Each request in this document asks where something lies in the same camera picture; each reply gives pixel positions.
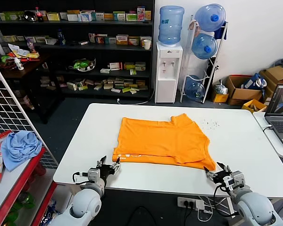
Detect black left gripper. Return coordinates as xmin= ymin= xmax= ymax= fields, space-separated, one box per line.
xmin=96 ymin=155 xmax=121 ymax=179

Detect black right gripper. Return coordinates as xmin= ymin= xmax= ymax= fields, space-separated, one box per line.
xmin=203 ymin=161 xmax=232 ymax=184

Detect orange t-shirt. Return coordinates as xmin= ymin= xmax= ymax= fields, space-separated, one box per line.
xmin=112 ymin=113 xmax=217 ymax=171

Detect large white table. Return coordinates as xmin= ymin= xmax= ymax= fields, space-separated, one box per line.
xmin=53 ymin=103 xmax=283 ymax=218

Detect white power strip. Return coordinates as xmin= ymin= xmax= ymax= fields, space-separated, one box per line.
xmin=177 ymin=196 xmax=205 ymax=211

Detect small white side table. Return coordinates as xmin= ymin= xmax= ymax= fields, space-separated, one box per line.
xmin=252 ymin=111 xmax=283 ymax=158

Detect small yellow box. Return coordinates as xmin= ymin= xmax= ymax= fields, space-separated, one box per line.
xmin=212 ymin=93 xmax=229 ymax=104

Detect yellow plastic crate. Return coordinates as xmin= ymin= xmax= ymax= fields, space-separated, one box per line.
xmin=241 ymin=98 xmax=267 ymax=113

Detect blue white snack pack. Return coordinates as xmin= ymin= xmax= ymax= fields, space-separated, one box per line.
xmin=39 ymin=200 xmax=62 ymax=224

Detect grey open laptop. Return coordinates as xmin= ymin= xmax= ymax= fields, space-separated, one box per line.
xmin=264 ymin=84 xmax=283 ymax=149

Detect open brown cardboard box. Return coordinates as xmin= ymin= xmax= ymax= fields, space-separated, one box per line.
xmin=225 ymin=74 xmax=264 ymax=106

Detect clear plastic bag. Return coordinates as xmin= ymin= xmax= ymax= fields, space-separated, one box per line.
xmin=213 ymin=80 xmax=228 ymax=95

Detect blue racked water jug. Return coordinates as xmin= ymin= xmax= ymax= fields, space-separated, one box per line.
xmin=184 ymin=74 xmax=206 ymax=102
xmin=194 ymin=3 xmax=226 ymax=32
xmin=191 ymin=32 xmax=218 ymax=60

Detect light blue crumpled garment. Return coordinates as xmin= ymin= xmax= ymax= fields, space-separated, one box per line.
xmin=0 ymin=131 xmax=43 ymax=172

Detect green plastic bottle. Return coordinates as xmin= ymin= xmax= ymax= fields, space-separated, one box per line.
xmin=14 ymin=192 xmax=36 ymax=210

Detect red and white rack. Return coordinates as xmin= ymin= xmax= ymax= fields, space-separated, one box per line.
xmin=0 ymin=147 xmax=58 ymax=226

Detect blue bag in box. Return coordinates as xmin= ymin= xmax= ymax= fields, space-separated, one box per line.
xmin=241 ymin=73 xmax=267 ymax=89

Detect white metal jug rack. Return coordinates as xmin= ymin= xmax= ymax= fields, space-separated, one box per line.
xmin=180 ymin=15 xmax=229 ymax=104

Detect bowl with green fruit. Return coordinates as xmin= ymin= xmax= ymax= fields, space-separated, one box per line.
xmin=68 ymin=57 xmax=97 ymax=72

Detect white water dispenser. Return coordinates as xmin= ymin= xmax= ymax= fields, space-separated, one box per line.
xmin=155 ymin=41 xmax=183 ymax=104

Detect black shelf unit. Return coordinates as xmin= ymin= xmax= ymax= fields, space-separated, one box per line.
xmin=0 ymin=0 xmax=156 ymax=99

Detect stacked brown cardboard boxes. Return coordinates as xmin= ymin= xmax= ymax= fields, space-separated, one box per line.
xmin=259 ymin=65 xmax=283 ymax=104

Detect orange white medicine box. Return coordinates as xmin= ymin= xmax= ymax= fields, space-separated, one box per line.
xmin=116 ymin=34 xmax=129 ymax=45

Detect dark wooden table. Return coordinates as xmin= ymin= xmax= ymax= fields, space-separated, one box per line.
xmin=0 ymin=53 xmax=62 ymax=124

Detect small white bottle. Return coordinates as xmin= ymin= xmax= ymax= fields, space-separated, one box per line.
xmin=14 ymin=57 xmax=24 ymax=71

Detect dark blue bottle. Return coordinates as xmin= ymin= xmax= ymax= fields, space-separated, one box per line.
xmin=56 ymin=29 xmax=66 ymax=46

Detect yellow paper pile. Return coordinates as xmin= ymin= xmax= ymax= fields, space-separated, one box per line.
xmin=8 ymin=43 xmax=40 ymax=59

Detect purple drink bottle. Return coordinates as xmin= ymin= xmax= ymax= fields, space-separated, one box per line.
xmin=26 ymin=39 xmax=37 ymax=54

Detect blue upright water jug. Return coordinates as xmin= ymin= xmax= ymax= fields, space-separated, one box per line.
xmin=158 ymin=5 xmax=185 ymax=47

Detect pink upright box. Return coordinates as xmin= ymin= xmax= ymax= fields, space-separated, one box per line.
xmin=136 ymin=6 xmax=146 ymax=22

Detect cola bottle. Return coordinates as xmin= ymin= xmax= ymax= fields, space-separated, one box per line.
xmin=34 ymin=6 xmax=44 ymax=23

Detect shiny black bowl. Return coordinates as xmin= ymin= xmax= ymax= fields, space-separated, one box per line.
xmin=23 ymin=10 xmax=36 ymax=23

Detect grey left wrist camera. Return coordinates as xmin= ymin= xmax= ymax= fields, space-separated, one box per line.
xmin=86 ymin=167 xmax=102 ymax=183

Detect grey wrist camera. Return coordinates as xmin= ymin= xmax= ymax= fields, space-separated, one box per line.
xmin=223 ymin=170 xmax=246 ymax=189
xmin=86 ymin=167 xmax=102 ymax=183

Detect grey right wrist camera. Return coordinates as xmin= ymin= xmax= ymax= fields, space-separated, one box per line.
xmin=223 ymin=170 xmax=246 ymax=189

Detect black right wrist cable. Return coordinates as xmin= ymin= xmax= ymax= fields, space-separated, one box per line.
xmin=213 ymin=185 xmax=239 ymax=217

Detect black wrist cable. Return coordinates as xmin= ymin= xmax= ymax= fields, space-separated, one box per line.
xmin=72 ymin=171 xmax=90 ymax=186
xmin=213 ymin=185 xmax=239 ymax=217

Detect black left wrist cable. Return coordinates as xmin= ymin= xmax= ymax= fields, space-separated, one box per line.
xmin=72 ymin=171 xmax=90 ymax=186

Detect black floor cable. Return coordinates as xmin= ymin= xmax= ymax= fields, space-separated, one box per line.
xmin=122 ymin=206 xmax=158 ymax=226

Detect white floor cable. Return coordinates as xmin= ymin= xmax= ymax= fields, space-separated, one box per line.
xmin=117 ymin=87 xmax=156 ymax=105

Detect white wire grid panel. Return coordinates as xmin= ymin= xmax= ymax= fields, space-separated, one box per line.
xmin=0 ymin=56 xmax=59 ymax=170

